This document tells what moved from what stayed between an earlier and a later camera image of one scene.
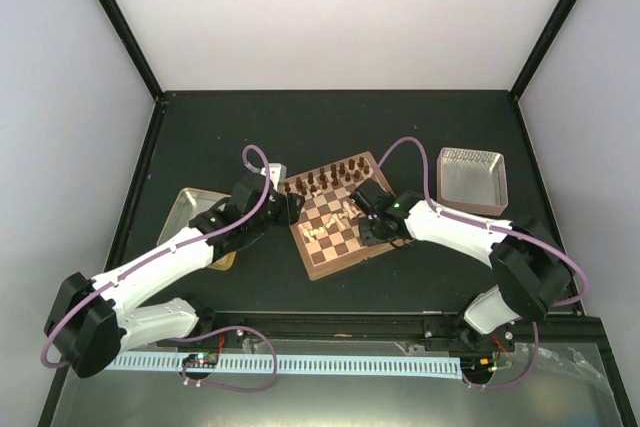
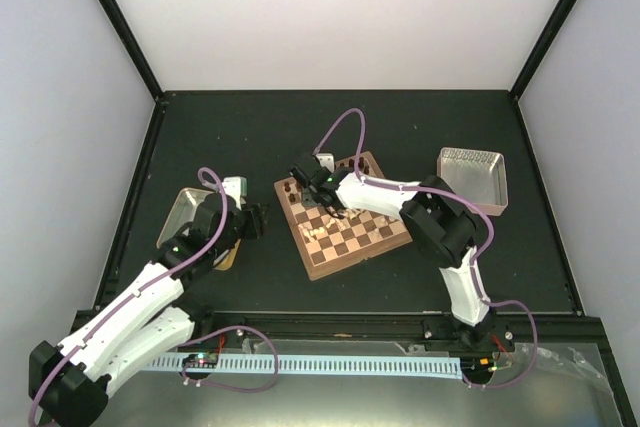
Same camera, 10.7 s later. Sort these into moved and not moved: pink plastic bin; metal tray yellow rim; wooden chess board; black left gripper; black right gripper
Moved: black left gripper; black right gripper
Not moved: pink plastic bin; wooden chess board; metal tray yellow rim
